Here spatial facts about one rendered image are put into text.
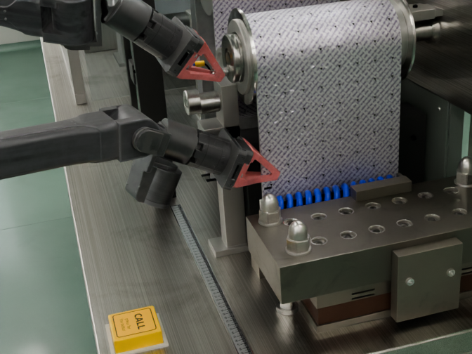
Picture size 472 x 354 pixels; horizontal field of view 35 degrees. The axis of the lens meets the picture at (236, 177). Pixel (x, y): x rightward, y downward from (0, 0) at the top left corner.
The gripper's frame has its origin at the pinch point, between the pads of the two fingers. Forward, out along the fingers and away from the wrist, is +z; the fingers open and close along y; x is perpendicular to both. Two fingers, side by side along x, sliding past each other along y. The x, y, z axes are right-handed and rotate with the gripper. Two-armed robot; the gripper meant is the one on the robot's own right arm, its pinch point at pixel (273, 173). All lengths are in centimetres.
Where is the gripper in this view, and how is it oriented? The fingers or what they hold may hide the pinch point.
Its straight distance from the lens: 117.0
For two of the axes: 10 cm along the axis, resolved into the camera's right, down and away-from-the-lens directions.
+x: 4.0, -8.8, -2.7
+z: 8.7, 2.8, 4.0
